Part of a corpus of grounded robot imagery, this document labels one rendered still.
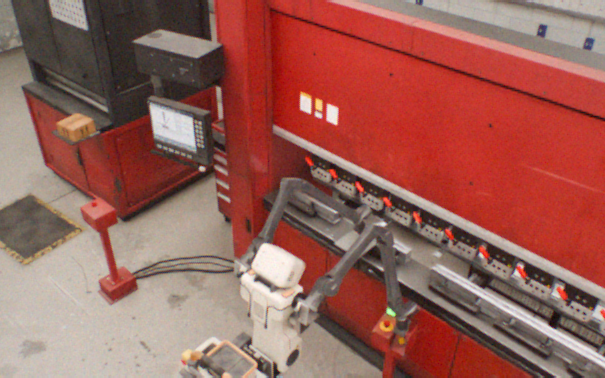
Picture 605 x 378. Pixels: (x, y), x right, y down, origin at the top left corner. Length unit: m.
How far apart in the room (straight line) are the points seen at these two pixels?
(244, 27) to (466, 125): 1.34
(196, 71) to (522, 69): 1.77
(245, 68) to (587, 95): 1.84
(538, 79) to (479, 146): 0.45
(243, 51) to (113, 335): 2.23
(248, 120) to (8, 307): 2.40
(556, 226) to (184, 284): 2.87
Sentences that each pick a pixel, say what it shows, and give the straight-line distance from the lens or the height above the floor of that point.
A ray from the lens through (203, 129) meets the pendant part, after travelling 3.45.
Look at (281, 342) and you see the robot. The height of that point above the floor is 0.89.
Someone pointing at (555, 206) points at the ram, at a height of 1.69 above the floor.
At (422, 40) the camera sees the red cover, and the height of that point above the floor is 2.24.
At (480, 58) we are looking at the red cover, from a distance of 2.58.
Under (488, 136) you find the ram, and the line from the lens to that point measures 2.70.
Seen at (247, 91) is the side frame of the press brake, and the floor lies 1.70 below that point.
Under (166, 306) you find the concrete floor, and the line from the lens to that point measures 4.43.
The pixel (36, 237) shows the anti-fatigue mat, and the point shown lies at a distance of 5.36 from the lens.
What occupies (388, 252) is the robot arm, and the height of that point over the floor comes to 1.31.
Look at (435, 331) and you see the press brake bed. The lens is 3.38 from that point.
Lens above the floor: 3.17
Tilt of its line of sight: 35 degrees down
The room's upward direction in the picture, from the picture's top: 1 degrees clockwise
